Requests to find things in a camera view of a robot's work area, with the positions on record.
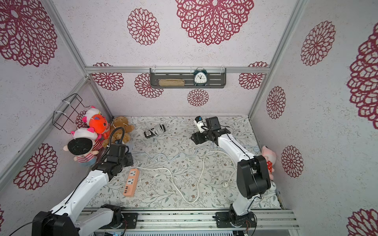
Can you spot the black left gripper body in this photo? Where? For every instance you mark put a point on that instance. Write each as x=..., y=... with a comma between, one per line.
x=127, y=161

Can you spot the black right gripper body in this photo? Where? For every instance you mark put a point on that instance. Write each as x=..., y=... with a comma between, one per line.
x=200, y=137

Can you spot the orange power strip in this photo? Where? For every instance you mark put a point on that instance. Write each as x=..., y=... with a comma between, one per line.
x=131, y=183

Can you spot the striped black white object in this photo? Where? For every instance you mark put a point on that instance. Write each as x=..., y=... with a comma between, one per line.
x=155, y=131

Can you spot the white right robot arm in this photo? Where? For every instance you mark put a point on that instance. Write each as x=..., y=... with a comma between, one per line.
x=252, y=174

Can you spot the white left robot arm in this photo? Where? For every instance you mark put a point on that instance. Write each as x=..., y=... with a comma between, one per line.
x=63, y=219

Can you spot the brown teddy bear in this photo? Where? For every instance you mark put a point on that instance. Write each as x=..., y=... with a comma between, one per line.
x=120, y=130

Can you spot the black faced striped plush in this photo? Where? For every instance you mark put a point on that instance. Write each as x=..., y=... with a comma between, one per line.
x=85, y=146

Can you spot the orange plush toy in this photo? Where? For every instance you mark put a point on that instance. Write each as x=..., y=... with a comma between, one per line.
x=100, y=125

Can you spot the white pink plush toy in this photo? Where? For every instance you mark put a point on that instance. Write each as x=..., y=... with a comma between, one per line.
x=89, y=114

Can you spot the teal alarm clock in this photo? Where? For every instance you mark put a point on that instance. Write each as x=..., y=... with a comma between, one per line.
x=200, y=77

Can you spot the pink frog plush toy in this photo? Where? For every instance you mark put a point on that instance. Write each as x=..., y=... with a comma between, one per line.
x=271, y=158

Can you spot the tan pouch on shelf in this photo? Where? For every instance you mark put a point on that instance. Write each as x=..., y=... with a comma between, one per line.
x=171, y=82

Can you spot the white alarm clock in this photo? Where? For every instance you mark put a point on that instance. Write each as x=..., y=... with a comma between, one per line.
x=272, y=189

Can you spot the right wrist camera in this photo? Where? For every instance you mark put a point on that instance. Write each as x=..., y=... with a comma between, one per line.
x=200, y=124

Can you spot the grey wall shelf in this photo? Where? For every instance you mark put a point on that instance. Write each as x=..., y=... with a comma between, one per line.
x=216, y=77

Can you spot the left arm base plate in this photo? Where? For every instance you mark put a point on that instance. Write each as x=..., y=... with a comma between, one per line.
x=129, y=220

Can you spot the black wire basket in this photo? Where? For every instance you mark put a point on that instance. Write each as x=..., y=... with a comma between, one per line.
x=70, y=118

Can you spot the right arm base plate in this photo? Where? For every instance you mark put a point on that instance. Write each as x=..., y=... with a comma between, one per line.
x=232, y=220

